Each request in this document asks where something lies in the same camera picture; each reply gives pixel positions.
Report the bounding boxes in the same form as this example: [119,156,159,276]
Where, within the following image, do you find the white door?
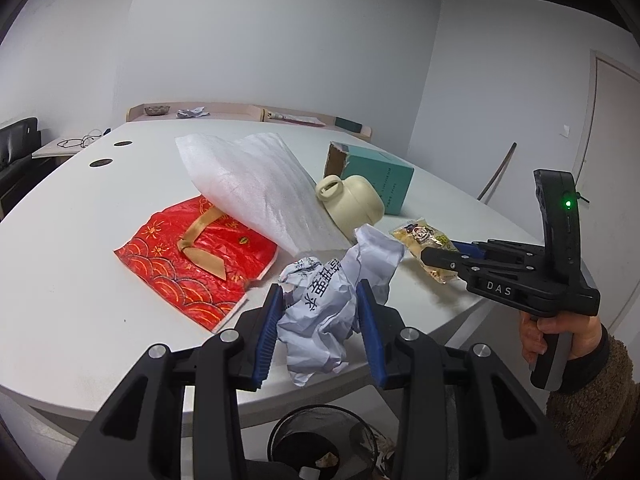
[565,50,640,226]

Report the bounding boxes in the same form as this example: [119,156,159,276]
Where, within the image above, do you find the small side desk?
[32,127,112,160]

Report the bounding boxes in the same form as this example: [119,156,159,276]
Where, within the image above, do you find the long beige wall bench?
[125,101,373,141]

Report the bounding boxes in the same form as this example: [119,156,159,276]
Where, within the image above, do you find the black cable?
[57,129,104,150]

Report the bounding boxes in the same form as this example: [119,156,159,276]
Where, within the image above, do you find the person's right forearm brown sleeve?
[545,325,635,480]

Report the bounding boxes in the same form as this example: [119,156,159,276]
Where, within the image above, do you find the person's sneaker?
[372,432,401,478]

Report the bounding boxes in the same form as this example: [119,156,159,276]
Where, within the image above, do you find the person's right hand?
[519,310,608,367]

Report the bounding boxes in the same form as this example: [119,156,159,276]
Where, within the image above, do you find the yellow snack packet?
[390,217,458,285]

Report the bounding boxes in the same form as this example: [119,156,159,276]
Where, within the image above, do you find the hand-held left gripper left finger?
[56,282,287,480]

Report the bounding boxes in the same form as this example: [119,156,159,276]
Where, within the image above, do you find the white foam sheet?
[175,132,358,256]

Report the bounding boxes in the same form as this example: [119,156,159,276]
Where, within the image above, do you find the black mesh waste bin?
[267,405,396,480]

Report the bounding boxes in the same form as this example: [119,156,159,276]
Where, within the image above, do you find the red gift bag gold handle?
[114,196,280,333]

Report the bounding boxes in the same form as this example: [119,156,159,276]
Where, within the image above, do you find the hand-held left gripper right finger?
[354,280,583,480]

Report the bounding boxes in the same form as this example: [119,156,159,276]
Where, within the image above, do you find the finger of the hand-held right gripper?
[451,240,543,263]
[420,248,501,281]

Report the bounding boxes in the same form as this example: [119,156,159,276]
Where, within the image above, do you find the black office chair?
[0,117,43,217]

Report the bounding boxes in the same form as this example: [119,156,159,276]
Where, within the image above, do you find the white printed paper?
[276,224,407,388]

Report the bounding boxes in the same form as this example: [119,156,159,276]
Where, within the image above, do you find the cream ceramic cup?
[315,174,386,242]

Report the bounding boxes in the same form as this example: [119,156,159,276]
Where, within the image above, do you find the teal cardboard box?
[325,141,416,216]

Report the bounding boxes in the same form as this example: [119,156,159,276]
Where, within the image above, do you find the leaning wooden stick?
[476,142,518,202]

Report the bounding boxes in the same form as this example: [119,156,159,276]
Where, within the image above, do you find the pink flat booklet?
[265,110,326,127]

